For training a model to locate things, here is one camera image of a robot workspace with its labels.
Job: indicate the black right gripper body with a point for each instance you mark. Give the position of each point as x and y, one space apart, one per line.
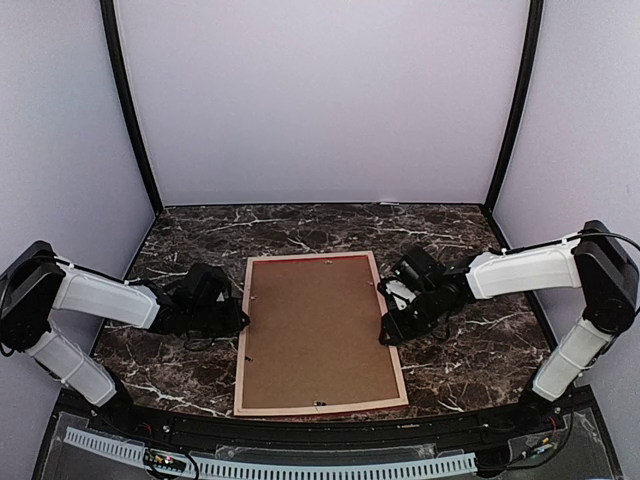
420 322

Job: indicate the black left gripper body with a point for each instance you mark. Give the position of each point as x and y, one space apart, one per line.
217 325

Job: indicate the brown cardboard backing board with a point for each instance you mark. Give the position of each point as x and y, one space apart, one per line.
320 330

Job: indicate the red wooden picture frame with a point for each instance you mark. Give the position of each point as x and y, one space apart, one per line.
240 380

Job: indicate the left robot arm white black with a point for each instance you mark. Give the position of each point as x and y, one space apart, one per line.
199 304

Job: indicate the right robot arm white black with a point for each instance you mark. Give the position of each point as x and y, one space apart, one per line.
421 290

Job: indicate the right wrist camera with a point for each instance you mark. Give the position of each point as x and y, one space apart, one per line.
396 293

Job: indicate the black front table rail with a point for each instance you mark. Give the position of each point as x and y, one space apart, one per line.
476 429

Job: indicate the white slotted cable duct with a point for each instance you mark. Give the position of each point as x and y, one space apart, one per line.
179 466

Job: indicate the left black corner post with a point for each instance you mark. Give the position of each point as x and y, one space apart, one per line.
128 110

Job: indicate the black corner post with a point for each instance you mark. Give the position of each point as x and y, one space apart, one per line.
523 79
128 110

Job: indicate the right black corner post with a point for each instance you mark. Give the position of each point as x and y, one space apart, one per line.
523 79

